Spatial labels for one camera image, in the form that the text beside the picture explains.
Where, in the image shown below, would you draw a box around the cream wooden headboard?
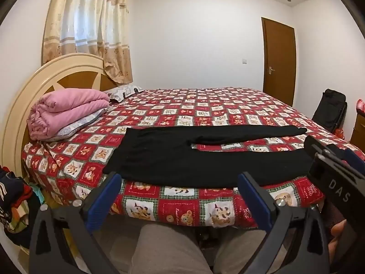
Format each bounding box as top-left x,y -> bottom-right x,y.
1,54 -> 115,183

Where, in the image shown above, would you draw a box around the person's right leg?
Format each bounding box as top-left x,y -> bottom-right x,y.
212,228 -> 274,274

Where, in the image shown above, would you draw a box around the person's left leg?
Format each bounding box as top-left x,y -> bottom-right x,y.
114,223 -> 214,274

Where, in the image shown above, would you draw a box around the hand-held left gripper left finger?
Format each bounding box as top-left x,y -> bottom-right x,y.
29,173 -> 123,274

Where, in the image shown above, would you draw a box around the grey patterned pillow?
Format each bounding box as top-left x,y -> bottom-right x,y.
103,84 -> 144,102
43,107 -> 110,142

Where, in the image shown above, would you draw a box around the folded pink blanket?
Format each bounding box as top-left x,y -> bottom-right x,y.
27,89 -> 110,141

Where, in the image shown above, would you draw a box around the wooden cabinet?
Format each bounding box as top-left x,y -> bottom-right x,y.
350,114 -> 365,152

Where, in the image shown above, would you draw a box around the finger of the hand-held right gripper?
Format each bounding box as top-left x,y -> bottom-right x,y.
328,144 -> 365,177
304,135 -> 344,167

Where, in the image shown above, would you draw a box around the beige patterned curtain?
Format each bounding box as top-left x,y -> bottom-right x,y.
42,0 -> 133,84

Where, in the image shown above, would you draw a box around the red bag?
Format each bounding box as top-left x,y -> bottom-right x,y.
334,128 -> 349,142

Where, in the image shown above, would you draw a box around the brown wooden door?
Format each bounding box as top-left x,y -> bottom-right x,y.
261,17 -> 295,107

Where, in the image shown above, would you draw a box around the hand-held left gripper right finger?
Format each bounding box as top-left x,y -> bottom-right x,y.
237,172 -> 331,274

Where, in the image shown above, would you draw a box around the black pants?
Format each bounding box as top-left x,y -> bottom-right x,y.
102,125 -> 314,188

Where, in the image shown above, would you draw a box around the person's leg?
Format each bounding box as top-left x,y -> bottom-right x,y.
212,228 -> 274,274
114,223 -> 214,274

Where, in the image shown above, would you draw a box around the person's right hand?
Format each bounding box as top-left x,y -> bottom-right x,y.
327,220 -> 350,266

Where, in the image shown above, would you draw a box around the pile of colourful clothes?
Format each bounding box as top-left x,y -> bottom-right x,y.
0,166 -> 43,249

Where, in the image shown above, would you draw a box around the red checked bedsheet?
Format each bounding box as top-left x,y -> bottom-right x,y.
23,87 -> 365,229

